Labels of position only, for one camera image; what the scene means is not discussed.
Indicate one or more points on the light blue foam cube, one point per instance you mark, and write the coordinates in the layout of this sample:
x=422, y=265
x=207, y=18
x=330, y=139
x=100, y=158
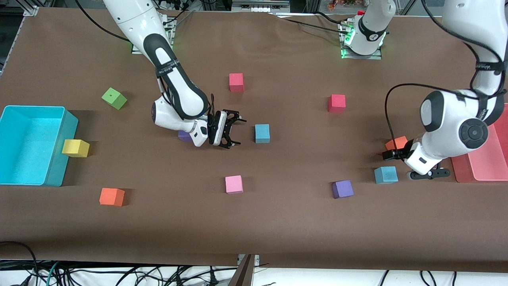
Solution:
x=262, y=133
x=385, y=174

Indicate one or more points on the colourful small items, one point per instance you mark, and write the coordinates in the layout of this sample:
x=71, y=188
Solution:
x=341, y=4

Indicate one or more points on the pink foam cube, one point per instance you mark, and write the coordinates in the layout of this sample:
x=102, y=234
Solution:
x=234, y=184

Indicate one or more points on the dark metal pole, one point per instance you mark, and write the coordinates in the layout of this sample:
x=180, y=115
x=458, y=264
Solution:
x=243, y=276

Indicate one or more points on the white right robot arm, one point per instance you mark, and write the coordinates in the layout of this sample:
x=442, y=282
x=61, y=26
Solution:
x=174, y=79

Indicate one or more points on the brown paper table cover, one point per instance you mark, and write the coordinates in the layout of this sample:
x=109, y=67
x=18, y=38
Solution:
x=278, y=222

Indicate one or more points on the grey power strip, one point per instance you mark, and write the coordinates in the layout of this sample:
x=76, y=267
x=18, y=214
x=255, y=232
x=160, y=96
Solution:
x=258, y=6

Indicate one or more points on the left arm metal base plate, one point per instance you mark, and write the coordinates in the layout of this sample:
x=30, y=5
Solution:
x=373, y=57

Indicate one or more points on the purple foam cube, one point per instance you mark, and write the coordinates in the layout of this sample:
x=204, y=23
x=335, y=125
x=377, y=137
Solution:
x=342, y=189
x=184, y=137

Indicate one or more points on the pink plastic bin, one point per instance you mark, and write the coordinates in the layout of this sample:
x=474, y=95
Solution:
x=488, y=167

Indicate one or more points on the red foam cube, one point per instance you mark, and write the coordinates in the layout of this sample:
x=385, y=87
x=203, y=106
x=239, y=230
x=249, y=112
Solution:
x=336, y=103
x=236, y=82

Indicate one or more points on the silver corner bracket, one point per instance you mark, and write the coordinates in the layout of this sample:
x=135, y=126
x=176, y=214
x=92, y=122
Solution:
x=31, y=10

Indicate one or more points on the green foam cube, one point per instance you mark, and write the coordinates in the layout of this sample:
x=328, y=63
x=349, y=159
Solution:
x=114, y=98

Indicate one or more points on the orange foam cube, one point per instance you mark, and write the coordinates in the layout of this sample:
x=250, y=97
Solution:
x=111, y=196
x=397, y=142

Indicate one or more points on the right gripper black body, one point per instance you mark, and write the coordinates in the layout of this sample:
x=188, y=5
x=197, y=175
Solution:
x=229, y=128

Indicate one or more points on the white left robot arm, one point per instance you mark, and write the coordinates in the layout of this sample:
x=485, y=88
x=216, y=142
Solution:
x=448, y=115

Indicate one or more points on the cyan plastic bin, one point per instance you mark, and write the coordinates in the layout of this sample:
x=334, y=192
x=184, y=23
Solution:
x=27, y=147

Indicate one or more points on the small metal bracket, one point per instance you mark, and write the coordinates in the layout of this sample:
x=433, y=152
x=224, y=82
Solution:
x=257, y=260

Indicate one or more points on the yellow foam cube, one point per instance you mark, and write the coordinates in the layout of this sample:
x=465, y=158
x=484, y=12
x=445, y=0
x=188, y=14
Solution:
x=75, y=147

